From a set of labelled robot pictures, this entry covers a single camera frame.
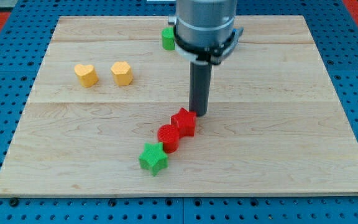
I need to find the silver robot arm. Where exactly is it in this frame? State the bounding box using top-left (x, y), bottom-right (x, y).
top-left (168, 0), bottom-right (244, 65)

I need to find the red circle block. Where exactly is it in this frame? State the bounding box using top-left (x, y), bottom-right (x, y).
top-left (157, 124), bottom-right (180, 154)

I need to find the green circle block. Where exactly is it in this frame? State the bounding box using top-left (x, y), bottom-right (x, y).
top-left (161, 27), bottom-right (175, 50)

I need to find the red star block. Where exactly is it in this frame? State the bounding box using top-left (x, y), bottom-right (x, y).
top-left (171, 108), bottom-right (196, 138)

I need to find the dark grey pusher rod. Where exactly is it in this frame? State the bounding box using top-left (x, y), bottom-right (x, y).
top-left (189, 62), bottom-right (212, 116)

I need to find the green star block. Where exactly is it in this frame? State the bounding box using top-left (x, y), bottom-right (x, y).
top-left (139, 142), bottom-right (168, 176)

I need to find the yellow hexagon block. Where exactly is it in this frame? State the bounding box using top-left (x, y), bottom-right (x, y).
top-left (111, 61), bottom-right (134, 86)

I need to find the wooden board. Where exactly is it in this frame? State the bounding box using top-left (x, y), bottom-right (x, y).
top-left (0, 16), bottom-right (358, 198)

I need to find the yellow heart block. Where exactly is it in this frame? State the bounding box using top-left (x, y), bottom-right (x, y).
top-left (74, 64), bottom-right (99, 88)

